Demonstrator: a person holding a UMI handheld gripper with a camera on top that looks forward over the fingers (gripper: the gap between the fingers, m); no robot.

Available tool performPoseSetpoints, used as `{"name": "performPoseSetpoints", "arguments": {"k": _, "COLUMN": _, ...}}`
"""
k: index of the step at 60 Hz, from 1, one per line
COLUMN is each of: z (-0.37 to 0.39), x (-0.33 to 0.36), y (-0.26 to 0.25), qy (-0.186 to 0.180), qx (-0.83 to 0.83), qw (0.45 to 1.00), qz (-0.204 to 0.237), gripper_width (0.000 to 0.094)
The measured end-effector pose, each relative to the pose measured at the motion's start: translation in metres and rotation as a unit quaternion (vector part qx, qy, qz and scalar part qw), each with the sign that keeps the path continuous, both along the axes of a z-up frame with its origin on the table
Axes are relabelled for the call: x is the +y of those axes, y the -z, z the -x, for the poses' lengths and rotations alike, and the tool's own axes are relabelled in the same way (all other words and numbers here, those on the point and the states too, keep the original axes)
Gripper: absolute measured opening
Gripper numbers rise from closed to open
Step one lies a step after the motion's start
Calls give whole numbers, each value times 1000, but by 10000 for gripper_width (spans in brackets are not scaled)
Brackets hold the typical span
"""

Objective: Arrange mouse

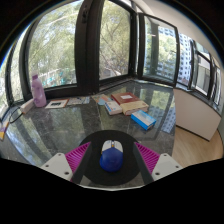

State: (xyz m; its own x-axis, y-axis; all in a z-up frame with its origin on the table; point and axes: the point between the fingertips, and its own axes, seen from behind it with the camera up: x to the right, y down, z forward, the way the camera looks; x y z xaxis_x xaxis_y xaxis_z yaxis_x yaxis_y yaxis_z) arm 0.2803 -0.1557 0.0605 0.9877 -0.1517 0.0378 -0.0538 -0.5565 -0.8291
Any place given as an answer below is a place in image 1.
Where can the pale printed pamphlet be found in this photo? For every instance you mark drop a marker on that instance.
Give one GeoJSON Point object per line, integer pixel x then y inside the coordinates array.
{"type": "Point", "coordinates": [78, 101]}

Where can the round black mouse pad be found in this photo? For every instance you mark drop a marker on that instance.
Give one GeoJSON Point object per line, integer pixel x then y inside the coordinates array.
{"type": "Point", "coordinates": [111, 178]}

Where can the purple detergent bottle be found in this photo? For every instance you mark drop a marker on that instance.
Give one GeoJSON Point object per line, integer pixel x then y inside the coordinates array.
{"type": "Point", "coordinates": [39, 95]}

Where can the white-framed dark card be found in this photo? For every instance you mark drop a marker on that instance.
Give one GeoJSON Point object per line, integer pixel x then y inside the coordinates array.
{"type": "Point", "coordinates": [56, 104]}

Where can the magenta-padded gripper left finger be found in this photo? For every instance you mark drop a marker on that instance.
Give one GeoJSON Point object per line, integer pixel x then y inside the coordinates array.
{"type": "Point", "coordinates": [56, 165]}

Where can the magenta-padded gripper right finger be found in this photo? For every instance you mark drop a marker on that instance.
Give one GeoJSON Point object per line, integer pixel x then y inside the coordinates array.
{"type": "Point", "coordinates": [166, 165]}

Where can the orange and blue pamphlet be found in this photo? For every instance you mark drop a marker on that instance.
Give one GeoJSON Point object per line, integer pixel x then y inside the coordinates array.
{"type": "Point", "coordinates": [100, 99]}

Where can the white and blue box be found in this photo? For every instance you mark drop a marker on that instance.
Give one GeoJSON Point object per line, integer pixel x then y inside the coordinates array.
{"type": "Point", "coordinates": [113, 107]}

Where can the red book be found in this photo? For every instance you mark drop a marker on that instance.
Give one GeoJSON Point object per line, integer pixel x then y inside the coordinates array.
{"type": "Point", "coordinates": [125, 97]}

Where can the blue and white computer mouse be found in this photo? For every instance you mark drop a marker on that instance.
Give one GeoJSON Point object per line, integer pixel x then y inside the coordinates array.
{"type": "Point", "coordinates": [111, 160]}

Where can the beige book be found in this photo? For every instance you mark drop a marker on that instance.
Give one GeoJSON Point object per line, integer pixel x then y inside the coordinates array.
{"type": "Point", "coordinates": [135, 107]}

